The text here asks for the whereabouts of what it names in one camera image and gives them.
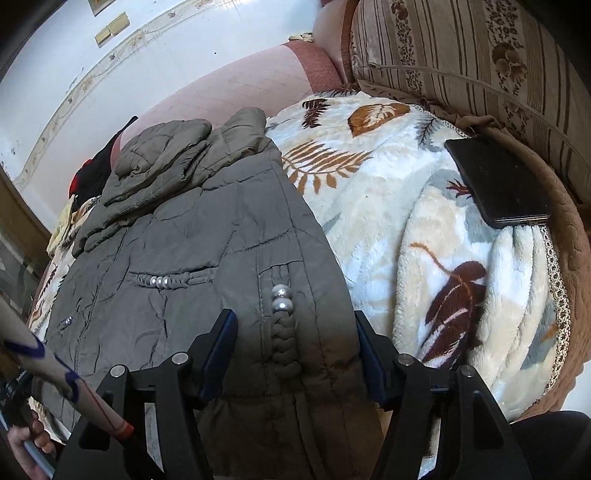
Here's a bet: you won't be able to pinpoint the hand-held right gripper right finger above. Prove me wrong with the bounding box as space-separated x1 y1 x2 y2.
353 311 532 480

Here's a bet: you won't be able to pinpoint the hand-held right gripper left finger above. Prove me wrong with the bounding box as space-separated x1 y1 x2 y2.
55 308 238 480

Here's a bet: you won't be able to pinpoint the grey quilted jacket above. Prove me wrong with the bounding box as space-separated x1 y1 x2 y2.
34 107 384 480

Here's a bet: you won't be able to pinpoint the person's left hand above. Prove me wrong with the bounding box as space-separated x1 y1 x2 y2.
7 408 58 480

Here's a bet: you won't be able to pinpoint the beige stick with blue marks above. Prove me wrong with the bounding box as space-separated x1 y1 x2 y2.
0 295 136 439

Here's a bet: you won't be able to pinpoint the pale yellow cloth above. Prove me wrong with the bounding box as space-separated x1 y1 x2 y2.
46 194 79 254

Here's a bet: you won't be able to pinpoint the leaf-print fleece blanket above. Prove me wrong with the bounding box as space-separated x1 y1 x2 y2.
25 90 573 462

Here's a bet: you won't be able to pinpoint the wooden door with glass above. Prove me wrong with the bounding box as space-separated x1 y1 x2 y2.
0 171 51 324

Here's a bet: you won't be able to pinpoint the person's dark trousers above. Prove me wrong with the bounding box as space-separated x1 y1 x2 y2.
508 410 591 480

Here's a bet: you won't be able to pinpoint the red garment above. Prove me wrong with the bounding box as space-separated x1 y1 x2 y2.
68 159 93 197

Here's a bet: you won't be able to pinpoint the black smartphone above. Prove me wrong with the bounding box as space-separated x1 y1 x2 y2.
444 136 552 230

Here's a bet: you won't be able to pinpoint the black garment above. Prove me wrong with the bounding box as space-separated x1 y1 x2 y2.
76 115 139 197

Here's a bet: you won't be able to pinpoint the striped floral sofa cushion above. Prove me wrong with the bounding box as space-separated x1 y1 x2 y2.
348 0 591 204

